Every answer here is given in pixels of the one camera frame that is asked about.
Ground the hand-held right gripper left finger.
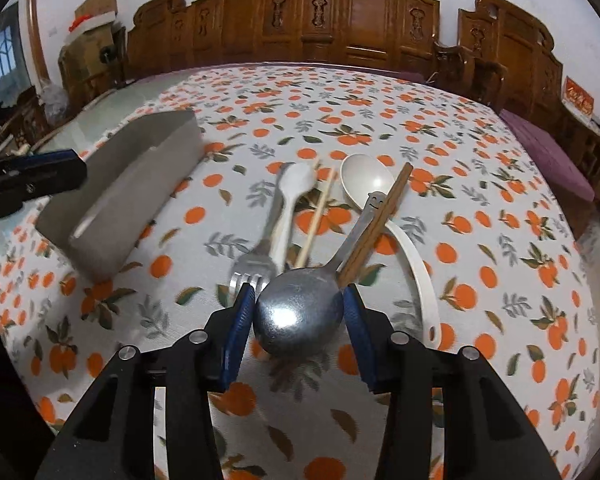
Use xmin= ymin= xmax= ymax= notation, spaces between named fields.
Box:
xmin=35 ymin=282 xmax=257 ymax=480

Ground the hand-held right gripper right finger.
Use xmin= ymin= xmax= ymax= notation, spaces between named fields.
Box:
xmin=342 ymin=284 xmax=563 ymax=480

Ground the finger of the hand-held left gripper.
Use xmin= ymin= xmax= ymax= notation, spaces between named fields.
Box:
xmin=0 ymin=149 xmax=88 ymax=197

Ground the smiley handle metal spoon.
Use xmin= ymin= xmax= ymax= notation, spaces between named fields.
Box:
xmin=252 ymin=191 xmax=385 ymax=359

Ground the grey metal tray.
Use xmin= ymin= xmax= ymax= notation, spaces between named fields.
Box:
xmin=35 ymin=109 xmax=207 ymax=282

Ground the metal fork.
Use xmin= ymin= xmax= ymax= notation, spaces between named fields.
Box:
xmin=227 ymin=162 xmax=295 ymax=307

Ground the brown wooden chopstick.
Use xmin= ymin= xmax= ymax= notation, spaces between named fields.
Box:
xmin=337 ymin=162 xmax=414 ymax=289

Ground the small white spoon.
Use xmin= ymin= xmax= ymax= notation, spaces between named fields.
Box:
xmin=271 ymin=162 xmax=317 ymax=272

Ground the large white ladle spoon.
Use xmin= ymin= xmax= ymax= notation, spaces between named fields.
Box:
xmin=340 ymin=153 xmax=444 ymax=352

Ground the dark wooden chair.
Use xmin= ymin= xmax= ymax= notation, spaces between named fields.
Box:
xmin=0 ymin=85 xmax=52 ymax=161

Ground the clear plastic bag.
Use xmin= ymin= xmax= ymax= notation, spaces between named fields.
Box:
xmin=39 ymin=82 xmax=78 ymax=123

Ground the stack of cardboard boxes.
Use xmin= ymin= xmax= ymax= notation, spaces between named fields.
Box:
xmin=57 ymin=0 xmax=127 ymax=103

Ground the orange fruit print tablecloth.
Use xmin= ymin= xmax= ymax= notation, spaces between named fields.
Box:
xmin=0 ymin=62 xmax=600 ymax=480

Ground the purple seat cushion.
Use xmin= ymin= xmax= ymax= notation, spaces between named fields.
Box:
xmin=499 ymin=109 xmax=597 ymax=203

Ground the long carved wooden sofa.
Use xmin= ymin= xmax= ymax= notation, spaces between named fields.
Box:
xmin=124 ymin=0 xmax=442 ymax=86

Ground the carved wooden armchair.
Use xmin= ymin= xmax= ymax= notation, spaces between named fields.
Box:
xmin=432 ymin=0 xmax=600 ymax=176

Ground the wooden door frame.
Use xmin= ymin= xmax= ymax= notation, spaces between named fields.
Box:
xmin=25 ymin=0 xmax=52 ymax=88

